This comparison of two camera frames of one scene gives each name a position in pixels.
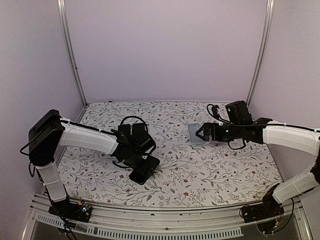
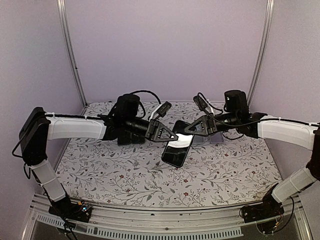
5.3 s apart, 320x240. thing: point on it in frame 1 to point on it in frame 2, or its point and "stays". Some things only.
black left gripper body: (133, 160) to (148, 133)
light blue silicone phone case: (194, 139) stays
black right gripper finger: (205, 127) to (199, 127)
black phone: (143, 168) to (176, 151)
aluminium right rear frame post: (269, 24) stays
